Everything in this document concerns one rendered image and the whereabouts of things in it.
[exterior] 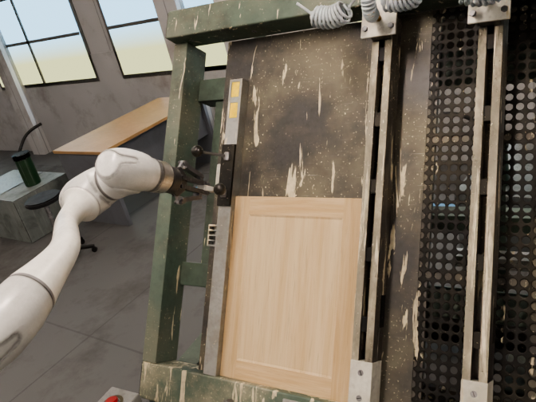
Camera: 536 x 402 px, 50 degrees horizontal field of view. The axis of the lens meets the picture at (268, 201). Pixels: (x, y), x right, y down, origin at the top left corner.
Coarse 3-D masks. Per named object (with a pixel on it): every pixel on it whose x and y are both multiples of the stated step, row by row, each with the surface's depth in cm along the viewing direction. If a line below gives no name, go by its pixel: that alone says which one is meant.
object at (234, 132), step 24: (240, 96) 186; (240, 120) 186; (240, 144) 186; (240, 168) 186; (216, 240) 183; (216, 264) 182; (216, 288) 181; (216, 312) 180; (216, 336) 179; (216, 360) 178
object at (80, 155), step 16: (128, 112) 603; (144, 112) 586; (160, 112) 569; (112, 128) 557; (128, 128) 542; (144, 128) 529; (160, 128) 555; (208, 128) 606; (80, 144) 531; (96, 144) 518; (112, 144) 504; (128, 144) 525; (144, 144) 540; (160, 144) 556; (208, 144) 618; (64, 160) 536; (80, 160) 521; (208, 160) 630; (112, 208) 528; (128, 224) 526
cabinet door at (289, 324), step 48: (240, 240) 181; (288, 240) 173; (336, 240) 164; (240, 288) 179; (288, 288) 171; (336, 288) 163; (240, 336) 177; (288, 336) 169; (336, 336) 160; (288, 384) 166; (336, 384) 159
